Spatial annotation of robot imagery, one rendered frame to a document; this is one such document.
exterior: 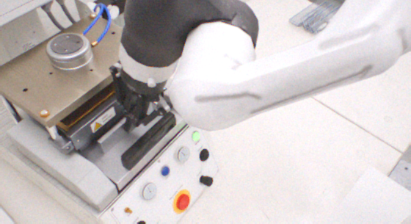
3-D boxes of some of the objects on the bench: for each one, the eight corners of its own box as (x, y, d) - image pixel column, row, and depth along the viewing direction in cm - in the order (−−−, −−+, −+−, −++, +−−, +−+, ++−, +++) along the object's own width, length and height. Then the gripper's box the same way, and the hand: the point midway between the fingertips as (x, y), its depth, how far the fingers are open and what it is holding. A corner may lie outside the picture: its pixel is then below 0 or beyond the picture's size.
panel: (146, 260, 79) (107, 210, 68) (219, 170, 95) (197, 118, 85) (152, 264, 78) (112, 213, 67) (224, 171, 94) (202, 119, 83)
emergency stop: (177, 211, 85) (172, 201, 83) (187, 200, 87) (182, 189, 85) (182, 214, 84) (176, 203, 82) (191, 201, 86) (186, 191, 84)
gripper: (97, 47, 51) (95, 118, 71) (164, 103, 51) (142, 159, 71) (133, 24, 55) (120, 97, 75) (194, 76, 55) (165, 135, 75)
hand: (133, 120), depth 70 cm, fingers closed, pressing on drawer
